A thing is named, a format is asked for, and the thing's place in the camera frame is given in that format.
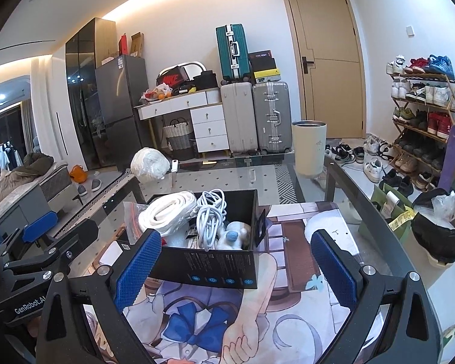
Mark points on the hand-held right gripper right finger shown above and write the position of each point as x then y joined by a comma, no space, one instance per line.
333,273

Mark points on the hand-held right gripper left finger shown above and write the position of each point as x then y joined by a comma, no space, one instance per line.
136,269

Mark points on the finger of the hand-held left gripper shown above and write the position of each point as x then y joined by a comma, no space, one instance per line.
79,237
40,224

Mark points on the black cardboard box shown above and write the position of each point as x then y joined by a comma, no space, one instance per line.
212,269

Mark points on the white plush toy blue nose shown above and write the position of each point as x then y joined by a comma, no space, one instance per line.
231,237

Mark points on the bed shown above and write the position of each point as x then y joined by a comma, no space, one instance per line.
22,193

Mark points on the grey slipper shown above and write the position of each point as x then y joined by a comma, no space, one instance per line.
82,189
96,185

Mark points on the printed table mat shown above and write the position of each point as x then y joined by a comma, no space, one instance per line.
288,242

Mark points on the orange bag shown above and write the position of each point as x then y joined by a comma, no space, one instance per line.
77,173

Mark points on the hanging clothes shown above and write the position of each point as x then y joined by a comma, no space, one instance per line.
2,155

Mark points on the green paper bag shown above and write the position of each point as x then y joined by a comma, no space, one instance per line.
379,204

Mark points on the bagged white stuffing bundle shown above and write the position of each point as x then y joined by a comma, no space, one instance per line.
149,167

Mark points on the black trash bag bin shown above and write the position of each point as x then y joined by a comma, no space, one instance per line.
432,239

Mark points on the small white device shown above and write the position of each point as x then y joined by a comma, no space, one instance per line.
174,166

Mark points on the scattered sneakers group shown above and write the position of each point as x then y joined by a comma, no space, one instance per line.
373,168

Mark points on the white plastic bag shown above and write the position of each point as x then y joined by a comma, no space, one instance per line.
445,204

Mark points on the dark glass cabinet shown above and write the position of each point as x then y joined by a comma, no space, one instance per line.
81,94

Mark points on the woven basket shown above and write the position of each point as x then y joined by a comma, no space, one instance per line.
178,136

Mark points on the grey refrigerator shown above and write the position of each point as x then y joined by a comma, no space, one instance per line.
117,102

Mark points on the bag of oranges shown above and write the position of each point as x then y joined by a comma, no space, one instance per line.
155,94

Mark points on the purple bag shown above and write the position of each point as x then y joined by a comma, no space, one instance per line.
453,159

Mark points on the silver suitcase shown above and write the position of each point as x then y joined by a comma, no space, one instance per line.
272,117

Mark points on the white dresser with drawers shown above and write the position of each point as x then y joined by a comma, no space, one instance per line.
208,117

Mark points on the beige suitcase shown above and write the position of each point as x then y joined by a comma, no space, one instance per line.
239,117

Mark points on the red shoebox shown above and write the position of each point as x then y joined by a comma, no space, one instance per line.
170,77

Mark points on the rows of assorted shoes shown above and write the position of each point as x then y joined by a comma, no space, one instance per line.
438,121

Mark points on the wooden shoe rack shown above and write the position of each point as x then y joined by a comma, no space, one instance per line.
424,107

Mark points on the tall red box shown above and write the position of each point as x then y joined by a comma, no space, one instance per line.
124,44

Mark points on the black bag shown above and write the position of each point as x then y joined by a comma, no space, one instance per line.
204,79

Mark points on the tall cardboard box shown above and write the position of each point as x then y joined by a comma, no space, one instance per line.
137,44

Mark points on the yellow black box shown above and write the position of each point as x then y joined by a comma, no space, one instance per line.
267,76

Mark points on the beige door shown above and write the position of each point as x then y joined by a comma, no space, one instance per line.
326,64

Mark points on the flat black box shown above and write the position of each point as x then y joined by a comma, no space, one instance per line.
261,60

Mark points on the teal suitcase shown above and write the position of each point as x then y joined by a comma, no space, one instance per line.
231,53

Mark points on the white light switch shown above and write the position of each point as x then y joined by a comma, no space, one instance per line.
410,29

